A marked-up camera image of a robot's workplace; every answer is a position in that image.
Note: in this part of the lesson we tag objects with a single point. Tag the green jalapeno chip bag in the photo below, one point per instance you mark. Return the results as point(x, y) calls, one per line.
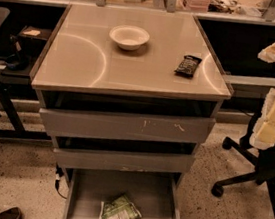
point(119, 208)

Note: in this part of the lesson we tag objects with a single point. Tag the grey top drawer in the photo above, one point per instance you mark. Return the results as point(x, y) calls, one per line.
point(125, 126)

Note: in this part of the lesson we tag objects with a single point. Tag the grey middle drawer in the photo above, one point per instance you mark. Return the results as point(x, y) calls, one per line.
point(122, 161)

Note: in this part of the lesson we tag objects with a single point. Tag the grey open bottom drawer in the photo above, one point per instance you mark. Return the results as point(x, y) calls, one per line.
point(153, 194)

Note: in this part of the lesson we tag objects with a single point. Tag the grey drawer cabinet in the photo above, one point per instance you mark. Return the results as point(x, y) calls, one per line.
point(84, 70)

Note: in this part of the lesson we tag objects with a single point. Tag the black office chair right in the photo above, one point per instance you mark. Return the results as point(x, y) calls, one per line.
point(264, 165)

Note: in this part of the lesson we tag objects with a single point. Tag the dark snack bar wrapper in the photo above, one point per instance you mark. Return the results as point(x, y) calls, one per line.
point(188, 66)

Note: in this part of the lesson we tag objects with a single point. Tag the white ceramic bowl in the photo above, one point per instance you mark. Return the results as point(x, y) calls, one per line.
point(129, 37)

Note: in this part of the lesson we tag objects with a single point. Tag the black box with label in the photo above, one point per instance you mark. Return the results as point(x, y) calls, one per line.
point(34, 38)

